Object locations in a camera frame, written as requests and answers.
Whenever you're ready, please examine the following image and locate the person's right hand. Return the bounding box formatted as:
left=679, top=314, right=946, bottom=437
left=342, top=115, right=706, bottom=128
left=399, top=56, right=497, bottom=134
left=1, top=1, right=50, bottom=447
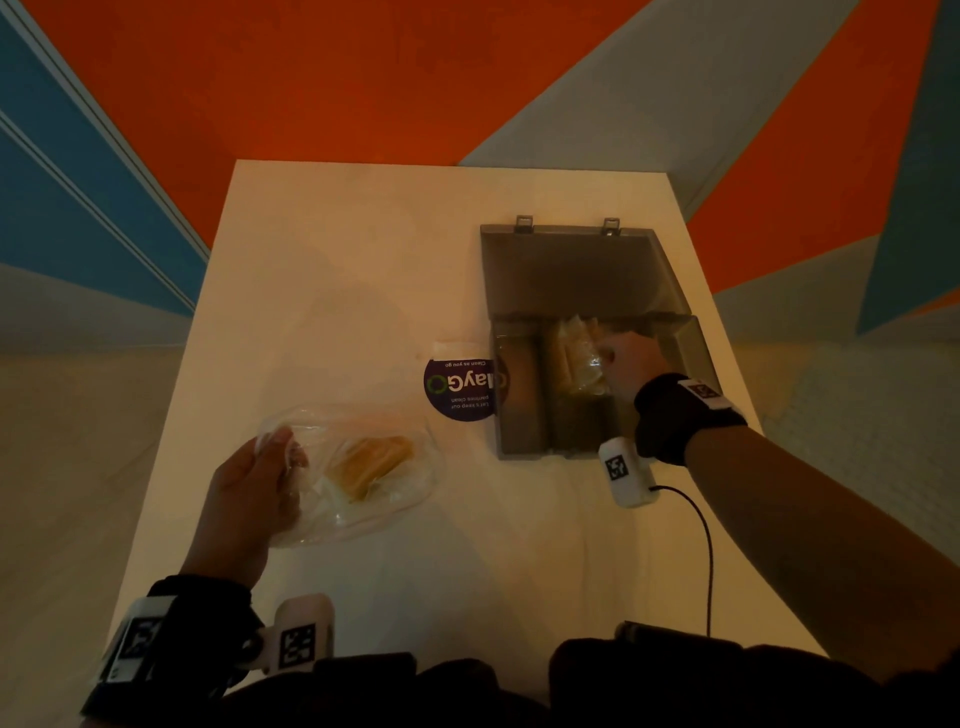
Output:
left=595, top=331, right=673, bottom=403

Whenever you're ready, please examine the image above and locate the person's left hand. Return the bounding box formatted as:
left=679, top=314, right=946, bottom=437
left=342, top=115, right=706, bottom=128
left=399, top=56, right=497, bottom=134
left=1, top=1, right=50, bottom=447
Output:
left=179, top=426, right=310, bottom=591

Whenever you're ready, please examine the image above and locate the yellow item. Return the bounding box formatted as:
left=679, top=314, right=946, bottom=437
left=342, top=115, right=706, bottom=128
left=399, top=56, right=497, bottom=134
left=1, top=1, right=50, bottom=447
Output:
left=327, top=434, right=416, bottom=503
left=546, top=315, right=613, bottom=400

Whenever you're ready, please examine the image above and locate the grey plastic storage box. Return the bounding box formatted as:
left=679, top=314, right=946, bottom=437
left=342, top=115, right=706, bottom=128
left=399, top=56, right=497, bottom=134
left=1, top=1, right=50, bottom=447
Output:
left=479, top=215, right=726, bottom=462

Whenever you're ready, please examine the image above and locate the clear plastic zip bag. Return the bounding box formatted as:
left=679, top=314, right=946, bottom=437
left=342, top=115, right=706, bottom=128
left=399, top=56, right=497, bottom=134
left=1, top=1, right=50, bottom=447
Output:
left=254, top=403, right=446, bottom=550

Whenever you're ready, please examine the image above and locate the person's dark clothing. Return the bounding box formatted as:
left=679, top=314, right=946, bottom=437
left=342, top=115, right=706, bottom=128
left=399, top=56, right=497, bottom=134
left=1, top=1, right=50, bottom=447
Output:
left=217, top=638, right=960, bottom=728

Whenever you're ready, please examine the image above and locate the black right wristband with markers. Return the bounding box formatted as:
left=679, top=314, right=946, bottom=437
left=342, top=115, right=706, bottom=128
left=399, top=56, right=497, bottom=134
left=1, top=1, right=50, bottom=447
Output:
left=634, top=372, right=750, bottom=469

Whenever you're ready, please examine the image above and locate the black wristband with markers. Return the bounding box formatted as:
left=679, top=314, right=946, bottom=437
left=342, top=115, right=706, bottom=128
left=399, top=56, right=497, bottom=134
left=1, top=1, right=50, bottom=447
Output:
left=80, top=575, right=265, bottom=726
left=634, top=372, right=750, bottom=469

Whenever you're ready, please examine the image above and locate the black left wristband with markers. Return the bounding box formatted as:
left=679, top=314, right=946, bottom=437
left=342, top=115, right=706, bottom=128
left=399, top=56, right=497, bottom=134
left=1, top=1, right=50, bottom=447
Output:
left=80, top=575, right=265, bottom=726

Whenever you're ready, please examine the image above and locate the round purple sticker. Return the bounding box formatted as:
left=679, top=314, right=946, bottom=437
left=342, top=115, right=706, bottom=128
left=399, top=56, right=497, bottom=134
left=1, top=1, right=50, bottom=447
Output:
left=422, top=341, right=512, bottom=424

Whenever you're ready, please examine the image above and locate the black waist device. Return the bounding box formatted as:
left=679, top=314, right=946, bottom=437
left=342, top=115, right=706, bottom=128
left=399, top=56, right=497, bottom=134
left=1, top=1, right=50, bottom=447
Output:
left=614, top=620, right=715, bottom=648

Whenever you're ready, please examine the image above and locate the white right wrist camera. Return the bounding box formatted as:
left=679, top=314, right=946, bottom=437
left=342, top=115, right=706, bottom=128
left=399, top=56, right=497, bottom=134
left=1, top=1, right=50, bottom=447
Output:
left=597, top=437, right=661, bottom=510

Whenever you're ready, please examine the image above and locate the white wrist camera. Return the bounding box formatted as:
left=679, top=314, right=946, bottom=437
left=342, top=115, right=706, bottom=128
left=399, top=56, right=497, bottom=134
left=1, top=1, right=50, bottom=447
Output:
left=597, top=437, right=661, bottom=510
left=238, top=593, right=336, bottom=675

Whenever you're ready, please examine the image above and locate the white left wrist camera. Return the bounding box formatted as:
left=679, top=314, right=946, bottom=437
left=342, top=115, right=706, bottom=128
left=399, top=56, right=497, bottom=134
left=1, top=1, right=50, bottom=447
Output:
left=238, top=593, right=336, bottom=675

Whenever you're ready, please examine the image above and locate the black cable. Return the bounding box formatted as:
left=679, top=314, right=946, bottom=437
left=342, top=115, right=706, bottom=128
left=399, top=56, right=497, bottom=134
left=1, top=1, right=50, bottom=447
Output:
left=648, top=484, right=716, bottom=639

